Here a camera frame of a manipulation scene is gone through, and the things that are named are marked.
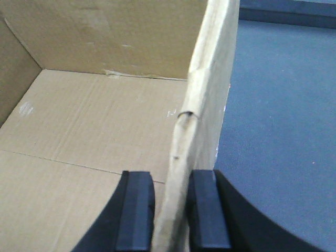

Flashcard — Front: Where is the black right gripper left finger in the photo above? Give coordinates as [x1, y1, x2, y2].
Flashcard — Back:
[72, 171, 155, 251]

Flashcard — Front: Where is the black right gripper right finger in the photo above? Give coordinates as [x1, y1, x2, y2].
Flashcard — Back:
[186, 170, 312, 251]

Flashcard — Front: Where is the brown cardboard carton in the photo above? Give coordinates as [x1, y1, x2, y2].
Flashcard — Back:
[1, 1, 239, 251]

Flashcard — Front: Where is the grey conveyor belt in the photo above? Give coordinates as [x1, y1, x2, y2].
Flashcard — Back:
[215, 1, 335, 251]

